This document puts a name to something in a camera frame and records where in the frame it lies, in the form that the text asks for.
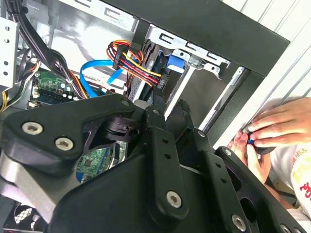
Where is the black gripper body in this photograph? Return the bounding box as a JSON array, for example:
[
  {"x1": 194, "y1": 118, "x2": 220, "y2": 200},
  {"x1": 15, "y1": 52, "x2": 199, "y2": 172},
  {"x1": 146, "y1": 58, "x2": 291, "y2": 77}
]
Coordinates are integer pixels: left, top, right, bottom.
[{"x1": 47, "y1": 154, "x2": 234, "y2": 233}]

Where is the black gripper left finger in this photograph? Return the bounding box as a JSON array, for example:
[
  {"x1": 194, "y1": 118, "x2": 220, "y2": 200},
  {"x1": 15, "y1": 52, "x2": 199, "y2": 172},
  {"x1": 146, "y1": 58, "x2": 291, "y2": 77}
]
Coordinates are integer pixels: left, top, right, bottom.
[{"x1": 0, "y1": 94, "x2": 190, "y2": 222}]

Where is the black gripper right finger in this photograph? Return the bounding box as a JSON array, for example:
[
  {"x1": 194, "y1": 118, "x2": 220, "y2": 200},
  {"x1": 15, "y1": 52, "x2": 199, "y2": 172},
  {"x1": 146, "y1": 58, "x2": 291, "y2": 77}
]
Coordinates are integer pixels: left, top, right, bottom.
[{"x1": 167, "y1": 100, "x2": 309, "y2": 233}]

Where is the round black tool blue ring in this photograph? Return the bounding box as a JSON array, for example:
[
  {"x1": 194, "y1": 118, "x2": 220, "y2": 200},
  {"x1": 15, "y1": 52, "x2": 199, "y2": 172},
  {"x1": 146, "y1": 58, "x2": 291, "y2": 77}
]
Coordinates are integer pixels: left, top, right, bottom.
[{"x1": 244, "y1": 130, "x2": 276, "y2": 156}]

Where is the blue disk wire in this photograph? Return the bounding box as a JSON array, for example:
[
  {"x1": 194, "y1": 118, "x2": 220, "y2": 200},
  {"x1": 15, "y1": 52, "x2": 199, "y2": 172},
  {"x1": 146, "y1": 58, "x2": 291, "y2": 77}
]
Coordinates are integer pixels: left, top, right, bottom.
[{"x1": 79, "y1": 59, "x2": 125, "y2": 98}]

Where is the orange red yellow disk wire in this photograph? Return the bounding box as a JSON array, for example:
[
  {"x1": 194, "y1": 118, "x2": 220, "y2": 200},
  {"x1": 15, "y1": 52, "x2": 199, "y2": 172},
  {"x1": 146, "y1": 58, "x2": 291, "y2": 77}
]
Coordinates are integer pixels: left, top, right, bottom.
[{"x1": 106, "y1": 39, "x2": 169, "y2": 90}]

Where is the hard disk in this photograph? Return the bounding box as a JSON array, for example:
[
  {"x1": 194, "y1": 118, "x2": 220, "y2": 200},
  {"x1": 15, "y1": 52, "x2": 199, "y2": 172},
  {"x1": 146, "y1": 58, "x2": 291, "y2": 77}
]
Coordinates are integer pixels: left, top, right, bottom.
[{"x1": 132, "y1": 40, "x2": 187, "y2": 102}]

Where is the person left hand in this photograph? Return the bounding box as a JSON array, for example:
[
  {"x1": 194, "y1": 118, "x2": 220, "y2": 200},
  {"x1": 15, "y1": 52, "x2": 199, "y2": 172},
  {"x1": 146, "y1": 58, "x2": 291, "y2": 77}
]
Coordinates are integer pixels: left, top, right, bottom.
[{"x1": 227, "y1": 132, "x2": 271, "y2": 183}]

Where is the person right hand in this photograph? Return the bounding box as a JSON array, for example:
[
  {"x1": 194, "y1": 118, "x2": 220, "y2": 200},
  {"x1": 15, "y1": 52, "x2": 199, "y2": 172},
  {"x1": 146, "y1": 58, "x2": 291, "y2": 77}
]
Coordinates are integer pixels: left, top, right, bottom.
[{"x1": 248, "y1": 96, "x2": 311, "y2": 148}]

